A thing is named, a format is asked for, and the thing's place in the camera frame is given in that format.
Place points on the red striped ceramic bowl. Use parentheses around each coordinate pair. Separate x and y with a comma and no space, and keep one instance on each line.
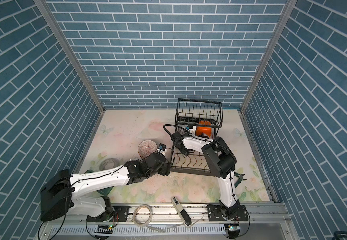
(146,148)

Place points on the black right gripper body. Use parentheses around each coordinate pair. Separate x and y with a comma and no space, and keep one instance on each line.
(185,152)

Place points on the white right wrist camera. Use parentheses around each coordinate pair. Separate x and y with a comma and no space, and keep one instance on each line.
(191,129)

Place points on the black wire dish rack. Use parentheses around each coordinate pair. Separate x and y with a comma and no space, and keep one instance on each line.
(197,123)

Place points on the aluminium corner post left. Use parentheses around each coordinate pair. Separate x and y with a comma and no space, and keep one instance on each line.
(62,40)

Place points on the aluminium corner post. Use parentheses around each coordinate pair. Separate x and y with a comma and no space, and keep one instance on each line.
(62,40)
(285,14)

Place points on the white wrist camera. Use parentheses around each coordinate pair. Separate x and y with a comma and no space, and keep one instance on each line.
(191,129)
(161,149)

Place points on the aluminium corner post right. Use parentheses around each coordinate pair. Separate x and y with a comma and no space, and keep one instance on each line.
(285,14)

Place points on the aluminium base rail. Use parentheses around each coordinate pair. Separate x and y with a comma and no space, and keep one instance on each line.
(267,221)

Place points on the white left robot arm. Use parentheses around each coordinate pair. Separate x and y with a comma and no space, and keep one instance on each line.
(63,193)

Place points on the orange plastic bowl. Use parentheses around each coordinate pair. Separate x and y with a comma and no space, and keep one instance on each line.
(204,130)

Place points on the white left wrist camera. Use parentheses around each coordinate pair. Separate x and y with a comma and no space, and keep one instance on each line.
(161,149)

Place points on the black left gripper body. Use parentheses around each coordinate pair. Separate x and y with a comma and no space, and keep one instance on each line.
(164,169)

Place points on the dark green sponge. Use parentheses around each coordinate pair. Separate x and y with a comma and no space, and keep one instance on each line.
(103,192)

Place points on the black silver handheld scanner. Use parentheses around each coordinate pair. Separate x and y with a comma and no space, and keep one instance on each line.
(184,216)

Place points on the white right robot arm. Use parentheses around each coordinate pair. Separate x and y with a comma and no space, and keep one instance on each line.
(221,163)

